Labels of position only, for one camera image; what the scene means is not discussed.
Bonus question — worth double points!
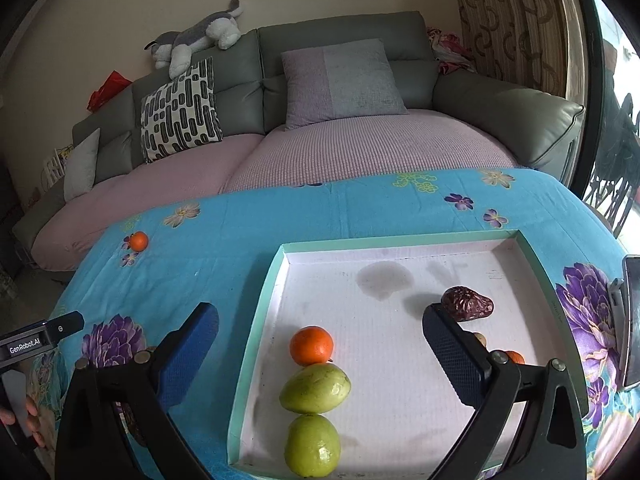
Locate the red bag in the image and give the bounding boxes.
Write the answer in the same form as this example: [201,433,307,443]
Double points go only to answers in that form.
[87,70,132,113]

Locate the small orange tangerine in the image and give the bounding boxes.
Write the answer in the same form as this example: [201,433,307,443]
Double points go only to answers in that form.
[127,231,149,252]

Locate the green guava fruit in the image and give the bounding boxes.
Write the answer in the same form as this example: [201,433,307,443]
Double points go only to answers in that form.
[284,414,342,478]

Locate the white tray with mint rim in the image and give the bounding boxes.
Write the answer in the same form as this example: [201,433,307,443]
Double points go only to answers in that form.
[227,231,587,479]

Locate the person's left hand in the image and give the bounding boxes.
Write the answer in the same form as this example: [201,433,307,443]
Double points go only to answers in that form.
[0,396,47,448]

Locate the black white patterned cushion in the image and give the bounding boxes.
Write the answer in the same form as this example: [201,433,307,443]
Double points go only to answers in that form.
[140,58,224,164]

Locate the smartphone on stand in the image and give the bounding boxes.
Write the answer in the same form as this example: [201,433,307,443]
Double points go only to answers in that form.
[608,255,640,390]

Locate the purple grey cushion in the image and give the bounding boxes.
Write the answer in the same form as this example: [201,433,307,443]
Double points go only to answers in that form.
[282,38,407,129]

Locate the grey white plush toy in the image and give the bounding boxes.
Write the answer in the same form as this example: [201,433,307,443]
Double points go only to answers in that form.
[144,0,243,79]

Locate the light grey cushion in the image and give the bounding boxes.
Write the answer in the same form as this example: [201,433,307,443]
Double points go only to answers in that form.
[63,128,101,203]

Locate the large orange with stem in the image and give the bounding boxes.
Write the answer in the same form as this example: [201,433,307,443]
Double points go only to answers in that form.
[506,350,526,364]

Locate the brown patterned curtain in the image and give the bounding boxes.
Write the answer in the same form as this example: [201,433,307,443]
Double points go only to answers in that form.
[458,0,588,104]

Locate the green guava in tray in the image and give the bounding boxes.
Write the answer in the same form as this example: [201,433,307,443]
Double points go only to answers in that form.
[279,363,352,414]

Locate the orange in tray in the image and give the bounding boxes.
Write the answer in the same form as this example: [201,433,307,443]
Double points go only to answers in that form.
[288,326,334,366]

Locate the brown longan in tray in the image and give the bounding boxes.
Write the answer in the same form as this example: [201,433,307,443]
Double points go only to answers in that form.
[473,333,487,348]

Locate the pink red cloth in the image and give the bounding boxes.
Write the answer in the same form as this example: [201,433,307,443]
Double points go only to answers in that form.
[427,27,476,75]

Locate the dark red date in tray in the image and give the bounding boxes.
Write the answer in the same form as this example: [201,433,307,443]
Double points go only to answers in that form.
[440,286,495,322]

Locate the blue floral tablecloth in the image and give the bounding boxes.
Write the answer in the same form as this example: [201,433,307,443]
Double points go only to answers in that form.
[29,168,639,479]

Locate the pink sofa cover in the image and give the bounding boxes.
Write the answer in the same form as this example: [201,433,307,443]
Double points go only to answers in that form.
[30,110,516,272]

